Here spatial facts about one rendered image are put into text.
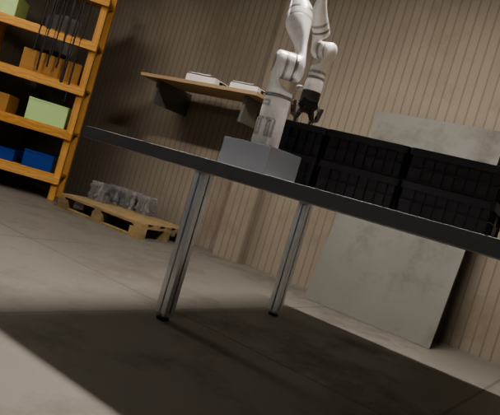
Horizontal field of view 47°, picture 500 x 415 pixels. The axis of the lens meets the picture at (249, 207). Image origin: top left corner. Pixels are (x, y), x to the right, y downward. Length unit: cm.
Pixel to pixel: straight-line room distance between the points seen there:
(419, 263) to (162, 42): 361
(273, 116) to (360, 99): 287
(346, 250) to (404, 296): 53
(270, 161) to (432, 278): 232
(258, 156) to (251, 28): 382
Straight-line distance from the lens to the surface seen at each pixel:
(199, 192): 242
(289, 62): 193
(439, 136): 425
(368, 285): 402
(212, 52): 573
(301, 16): 205
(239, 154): 183
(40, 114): 577
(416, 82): 461
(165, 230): 489
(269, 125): 189
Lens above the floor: 65
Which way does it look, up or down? 2 degrees down
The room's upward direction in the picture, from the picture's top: 17 degrees clockwise
